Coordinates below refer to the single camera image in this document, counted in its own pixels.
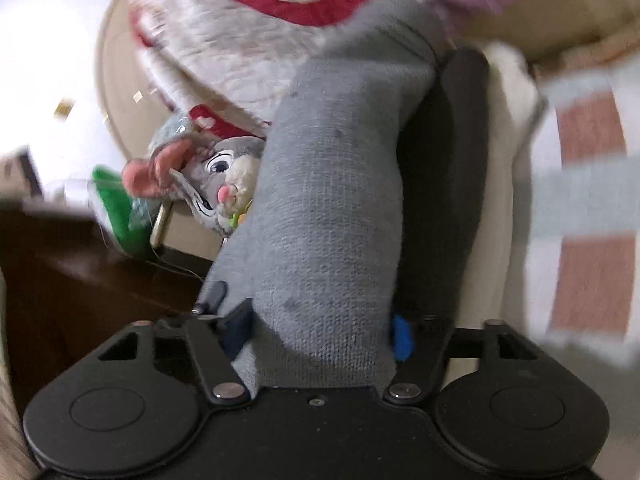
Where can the folded cream garment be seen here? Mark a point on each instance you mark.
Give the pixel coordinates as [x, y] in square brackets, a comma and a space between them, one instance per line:
[515, 106]

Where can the cream bedside cabinet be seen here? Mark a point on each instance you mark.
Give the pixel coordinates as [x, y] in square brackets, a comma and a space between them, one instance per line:
[176, 229]

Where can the grey bunny plush toy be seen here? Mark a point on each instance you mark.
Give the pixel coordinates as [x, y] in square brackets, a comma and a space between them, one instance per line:
[203, 162]

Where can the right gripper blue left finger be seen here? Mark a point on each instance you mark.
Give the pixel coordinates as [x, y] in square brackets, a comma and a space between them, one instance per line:
[236, 329]

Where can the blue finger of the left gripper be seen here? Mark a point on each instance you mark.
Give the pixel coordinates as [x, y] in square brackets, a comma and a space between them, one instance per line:
[208, 304]

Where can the folded dark brown garment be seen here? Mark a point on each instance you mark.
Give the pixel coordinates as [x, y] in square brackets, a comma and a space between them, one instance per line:
[442, 156]

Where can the grey knit cat sweater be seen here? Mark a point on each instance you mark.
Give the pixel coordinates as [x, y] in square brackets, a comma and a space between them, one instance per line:
[318, 252]

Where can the dark wooden drawer cabinet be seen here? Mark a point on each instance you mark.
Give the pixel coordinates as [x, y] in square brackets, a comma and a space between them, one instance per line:
[67, 292]

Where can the checkered plush blanket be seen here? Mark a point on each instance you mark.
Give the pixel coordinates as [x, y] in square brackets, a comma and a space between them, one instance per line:
[574, 275]

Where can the beige mattress edge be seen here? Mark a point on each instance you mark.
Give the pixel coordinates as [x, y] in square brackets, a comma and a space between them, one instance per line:
[544, 27]

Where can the green plastic bag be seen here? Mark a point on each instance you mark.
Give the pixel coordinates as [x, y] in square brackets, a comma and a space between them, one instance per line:
[112, 207]

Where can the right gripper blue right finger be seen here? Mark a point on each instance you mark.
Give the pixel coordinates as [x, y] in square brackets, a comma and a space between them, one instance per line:
[401, 338]

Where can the white quilt with red bears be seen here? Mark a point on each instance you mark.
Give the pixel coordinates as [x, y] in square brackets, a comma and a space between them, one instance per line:
[227, 63]

